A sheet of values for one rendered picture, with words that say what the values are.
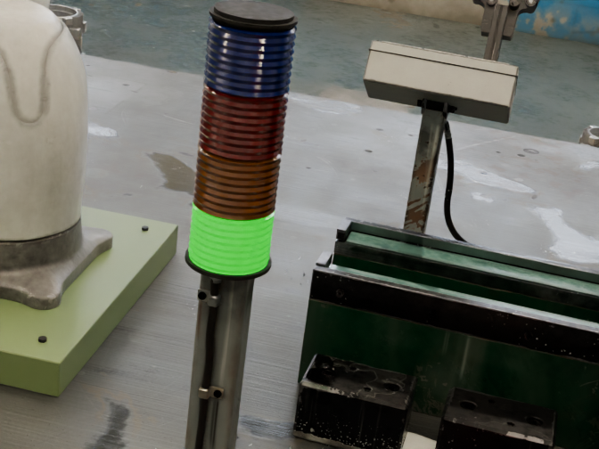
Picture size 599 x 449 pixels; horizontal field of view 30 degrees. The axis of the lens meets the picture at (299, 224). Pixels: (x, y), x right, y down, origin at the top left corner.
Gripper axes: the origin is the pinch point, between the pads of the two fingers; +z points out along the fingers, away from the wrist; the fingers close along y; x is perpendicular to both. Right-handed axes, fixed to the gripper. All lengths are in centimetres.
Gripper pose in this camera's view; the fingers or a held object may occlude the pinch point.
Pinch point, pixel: (496, 36)
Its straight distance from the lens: 133.4
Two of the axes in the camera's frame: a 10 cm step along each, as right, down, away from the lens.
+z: -2.3, 9.6, -1.4
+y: 9.6, 2.1, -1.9
